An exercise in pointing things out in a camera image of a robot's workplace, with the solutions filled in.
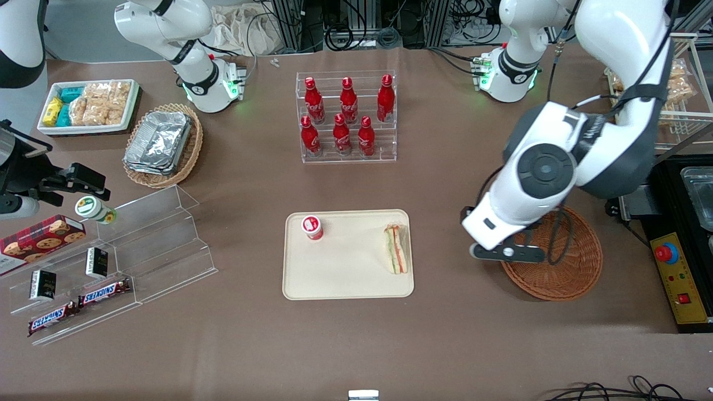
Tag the clear bag of fried snacks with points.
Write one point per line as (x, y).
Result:
(680, 92)
(617, 84)
(678, 71)

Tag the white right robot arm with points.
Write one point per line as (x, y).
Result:
(167, 22)

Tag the red tartan cookie box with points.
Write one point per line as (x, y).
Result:
(39, 239)

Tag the Snickers bar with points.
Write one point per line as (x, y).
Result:
(105, 293)
(53, 318)

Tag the beige cloth bag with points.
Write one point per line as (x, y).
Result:
(239, 28)

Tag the beige plastic tray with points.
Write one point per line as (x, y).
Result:
(345, 267)

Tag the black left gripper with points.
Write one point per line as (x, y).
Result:
(464, 212)

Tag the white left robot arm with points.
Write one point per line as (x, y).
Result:
(618, 33)

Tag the clear acrylic stepped shelf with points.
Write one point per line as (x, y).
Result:
(161, 245)

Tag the steel container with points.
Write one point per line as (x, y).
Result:
(701, 195)

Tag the red emergency stop button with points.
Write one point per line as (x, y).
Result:
(666, 254)

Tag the teal snack packet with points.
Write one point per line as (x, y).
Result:
(71, 93)
(64, 116)

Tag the oval light wicker basket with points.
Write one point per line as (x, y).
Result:
(192, 150)

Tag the yellow control box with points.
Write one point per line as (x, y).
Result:
(688, 278)

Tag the red cup with white lid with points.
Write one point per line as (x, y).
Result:
(312, 227)

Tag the cup with green white lid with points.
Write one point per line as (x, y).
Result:
(89, 207)

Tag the clear acrylic bottle rack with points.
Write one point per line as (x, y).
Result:
(384, 139)

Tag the round brown wicker basket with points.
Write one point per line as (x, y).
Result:
(579, 267)

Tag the red Coca-Cola bottle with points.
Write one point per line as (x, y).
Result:
(309, 139)
(348, 103)
(385, 100)
(341, 136)
(314, 103)
(366, 139)

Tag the small black box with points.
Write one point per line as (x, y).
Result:
(43, 285)
(97, 263)

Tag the triangular sandwich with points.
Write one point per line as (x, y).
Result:
(396, 250)

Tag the black equipment platform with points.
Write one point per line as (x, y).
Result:
(668, 184)

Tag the white rectangular snack tray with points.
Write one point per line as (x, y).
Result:
(83, 129)

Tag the aluminium profile frame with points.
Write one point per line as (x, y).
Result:
(289, 25)

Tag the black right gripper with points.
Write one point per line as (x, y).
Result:
(21, 174)

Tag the small white device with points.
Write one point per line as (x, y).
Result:
(363, 395)

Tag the clear rice cracker pack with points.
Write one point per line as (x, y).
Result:
(96, 114)
(78, 111)
(96, 92)
(119, 103)

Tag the aluminium foil tray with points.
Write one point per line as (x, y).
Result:
(161, 136)
(147, 170)

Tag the yellow snack packet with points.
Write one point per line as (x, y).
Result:
(53, 110)

